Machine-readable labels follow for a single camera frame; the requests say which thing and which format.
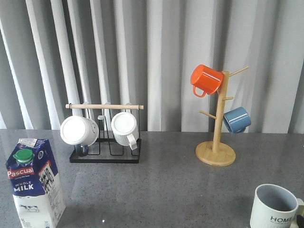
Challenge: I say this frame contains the blue Pascual milk carton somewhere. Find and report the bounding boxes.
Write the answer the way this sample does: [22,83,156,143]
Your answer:
[6,138,66,228]

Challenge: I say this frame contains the cream HOME mug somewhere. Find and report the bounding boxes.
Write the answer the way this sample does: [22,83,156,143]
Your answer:
[249,184,304,228]

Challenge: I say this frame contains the white ribbed mug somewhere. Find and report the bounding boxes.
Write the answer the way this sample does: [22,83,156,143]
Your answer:
[111,112,139,150]

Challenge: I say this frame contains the orange enamel mug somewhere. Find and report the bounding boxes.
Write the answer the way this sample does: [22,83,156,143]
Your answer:
[190,65,224,97]

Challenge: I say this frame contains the wooden mug tree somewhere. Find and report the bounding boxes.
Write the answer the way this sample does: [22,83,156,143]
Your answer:
[195,66,249,166]

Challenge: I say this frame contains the white smiley mug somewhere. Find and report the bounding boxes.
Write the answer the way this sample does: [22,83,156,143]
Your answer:
[60,116,99,157]

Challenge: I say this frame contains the blue enamel mug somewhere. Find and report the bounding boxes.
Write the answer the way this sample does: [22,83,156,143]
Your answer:
[223,107,251,134]

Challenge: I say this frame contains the grey curtain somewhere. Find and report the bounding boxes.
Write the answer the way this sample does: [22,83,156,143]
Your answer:
[0,0,304,133]

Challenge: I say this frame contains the black wire mug rack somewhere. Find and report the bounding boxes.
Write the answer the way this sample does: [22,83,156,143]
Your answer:
[66,104,144,163]

